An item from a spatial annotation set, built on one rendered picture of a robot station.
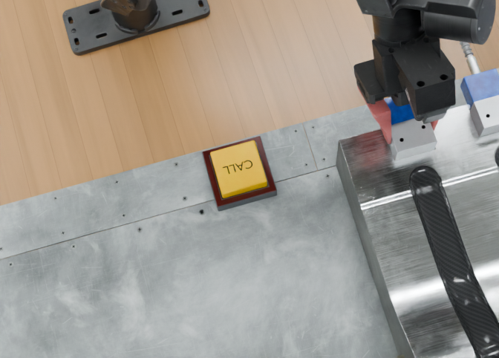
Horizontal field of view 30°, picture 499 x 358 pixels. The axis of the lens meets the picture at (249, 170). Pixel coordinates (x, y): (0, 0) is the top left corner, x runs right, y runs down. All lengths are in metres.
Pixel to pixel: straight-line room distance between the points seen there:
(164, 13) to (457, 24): 0.49
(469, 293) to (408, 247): 0.09
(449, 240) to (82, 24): 0.58
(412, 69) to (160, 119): 0.41
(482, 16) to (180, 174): 0.46
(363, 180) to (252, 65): 0.26
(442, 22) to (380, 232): 0.27
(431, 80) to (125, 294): 0.48
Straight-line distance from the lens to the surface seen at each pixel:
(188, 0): 1.33
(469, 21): 0.98
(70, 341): 1.20
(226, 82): 1.28
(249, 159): 1.19
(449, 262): 1.12
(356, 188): 1.12
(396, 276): 1.11
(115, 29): 1.32
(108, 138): 1.27
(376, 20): 1.02
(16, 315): 1.23
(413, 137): 1.12
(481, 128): 1.15
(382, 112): 1.06
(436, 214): 1.13
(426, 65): 1.00
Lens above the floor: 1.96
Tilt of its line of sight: 71 degrees down
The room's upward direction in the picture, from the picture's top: 8 degrees counter-clockwise
